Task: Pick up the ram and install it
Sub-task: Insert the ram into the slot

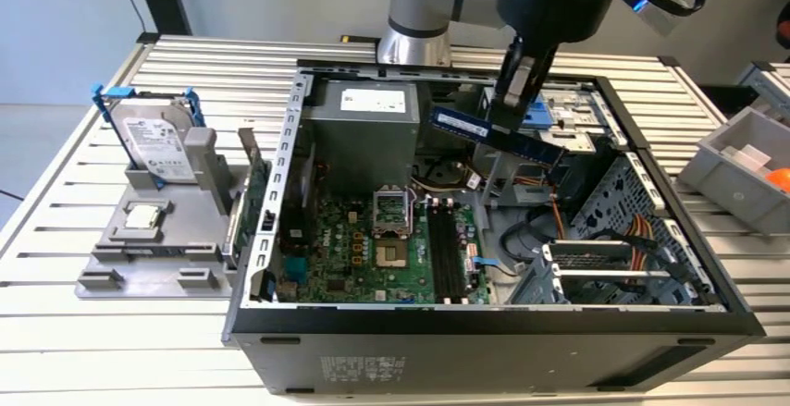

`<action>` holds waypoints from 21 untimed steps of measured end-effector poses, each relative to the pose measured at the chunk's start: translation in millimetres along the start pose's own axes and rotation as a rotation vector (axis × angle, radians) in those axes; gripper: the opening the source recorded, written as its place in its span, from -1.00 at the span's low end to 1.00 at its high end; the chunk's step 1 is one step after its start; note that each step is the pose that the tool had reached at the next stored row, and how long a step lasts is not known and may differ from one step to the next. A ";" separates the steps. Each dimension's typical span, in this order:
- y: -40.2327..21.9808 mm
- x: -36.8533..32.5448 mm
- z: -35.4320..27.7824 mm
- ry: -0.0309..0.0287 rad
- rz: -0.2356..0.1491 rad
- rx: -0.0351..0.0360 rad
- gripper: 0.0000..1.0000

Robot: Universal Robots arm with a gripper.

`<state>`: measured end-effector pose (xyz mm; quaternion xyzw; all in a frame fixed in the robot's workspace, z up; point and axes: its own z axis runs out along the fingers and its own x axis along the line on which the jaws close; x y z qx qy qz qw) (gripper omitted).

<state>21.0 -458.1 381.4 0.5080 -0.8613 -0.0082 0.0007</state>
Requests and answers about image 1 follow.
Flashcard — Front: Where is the pale grey storage box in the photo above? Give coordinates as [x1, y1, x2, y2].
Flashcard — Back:
[736, 61, 790, 128]

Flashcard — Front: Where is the green motherboard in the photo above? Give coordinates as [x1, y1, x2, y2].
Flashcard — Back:
[276, 192, 495, 306]

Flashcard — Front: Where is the teal board connector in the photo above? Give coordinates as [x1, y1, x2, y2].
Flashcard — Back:
[284, 257, 309, 285]

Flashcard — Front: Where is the blue plastic drive latch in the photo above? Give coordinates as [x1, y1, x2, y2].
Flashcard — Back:
[522, 91, 551, 131]

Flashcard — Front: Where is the grey power supply unit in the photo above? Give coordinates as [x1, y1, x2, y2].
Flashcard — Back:
[301, 80, 421, 194]

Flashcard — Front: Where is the RAM stick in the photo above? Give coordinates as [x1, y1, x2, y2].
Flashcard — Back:
[429, 105, 567, 167]
[109, 247, 205, 259]

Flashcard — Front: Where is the wire with pale blue plug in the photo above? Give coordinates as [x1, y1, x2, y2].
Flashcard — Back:
[468, 255, 526, 280]

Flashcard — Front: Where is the orange red wire bundle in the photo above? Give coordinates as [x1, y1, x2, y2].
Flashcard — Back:
[515, 172, 567, 241]

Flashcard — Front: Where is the grey parts rack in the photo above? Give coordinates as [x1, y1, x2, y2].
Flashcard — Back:
[73, 128, 272, 301]

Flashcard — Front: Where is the round black cooling fan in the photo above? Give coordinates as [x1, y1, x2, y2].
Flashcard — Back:
[424, 159, 474, 189]

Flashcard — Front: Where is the black RAM slot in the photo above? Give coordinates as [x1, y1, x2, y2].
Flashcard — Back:
[441, 198, 461, 304]
[435, 198, 453, 304]
[449, 198, 470, 304]
[428, 198, 447, 304]

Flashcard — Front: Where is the white block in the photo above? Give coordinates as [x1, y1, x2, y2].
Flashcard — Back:
[718, 143, 772, 171]

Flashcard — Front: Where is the orange object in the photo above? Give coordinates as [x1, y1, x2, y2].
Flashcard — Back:
[763, 168, 790, 194]

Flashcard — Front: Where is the black PC case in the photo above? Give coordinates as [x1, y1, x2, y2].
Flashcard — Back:
[220, 56, 766, 396]

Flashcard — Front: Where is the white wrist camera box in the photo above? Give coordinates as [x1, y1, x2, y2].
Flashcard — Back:
[634, 0, 687, 37]

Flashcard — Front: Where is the CPU socket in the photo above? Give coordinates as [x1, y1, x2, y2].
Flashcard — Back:
[372, 234, 413, 271]

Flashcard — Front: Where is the grey metal drive bay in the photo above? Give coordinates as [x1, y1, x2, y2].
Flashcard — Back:
[478, 80, 624, 206]

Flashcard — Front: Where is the red white wire bundle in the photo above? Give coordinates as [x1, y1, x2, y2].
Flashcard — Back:
[409, 172, 486, 194]

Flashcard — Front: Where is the seated person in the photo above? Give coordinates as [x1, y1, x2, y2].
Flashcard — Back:
[774, 6, 790, 51]

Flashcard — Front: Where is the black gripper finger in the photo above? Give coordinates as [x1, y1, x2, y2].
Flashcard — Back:
[491, 35, 535, 133]
[530, 43, 560, 102]

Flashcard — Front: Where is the grey plastic bin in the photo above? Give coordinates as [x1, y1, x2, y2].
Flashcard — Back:
[678, 105, 790, 236]

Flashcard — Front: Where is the silver CPU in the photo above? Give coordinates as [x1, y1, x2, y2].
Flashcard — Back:
[124, 205, 159, 229]

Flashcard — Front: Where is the metal socket cover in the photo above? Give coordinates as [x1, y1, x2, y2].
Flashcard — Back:
[371, 185, 413, 237]

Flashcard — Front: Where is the hard disk in blue carrier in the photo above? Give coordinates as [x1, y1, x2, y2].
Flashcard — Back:
[91, 82, 205, 191]

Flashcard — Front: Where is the coloured ribbon wire bundle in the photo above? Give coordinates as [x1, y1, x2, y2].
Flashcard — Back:
[620, 217, 656, 272]

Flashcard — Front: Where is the metal disk bay cage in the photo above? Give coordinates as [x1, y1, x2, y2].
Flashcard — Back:
[511, 238, 702, 306]

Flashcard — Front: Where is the black flat cable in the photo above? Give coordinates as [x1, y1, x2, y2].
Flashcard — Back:
[498, 218, 548, 271]

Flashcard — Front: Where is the green graphics card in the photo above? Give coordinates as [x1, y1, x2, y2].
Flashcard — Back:
[224, 127, 272, 271]

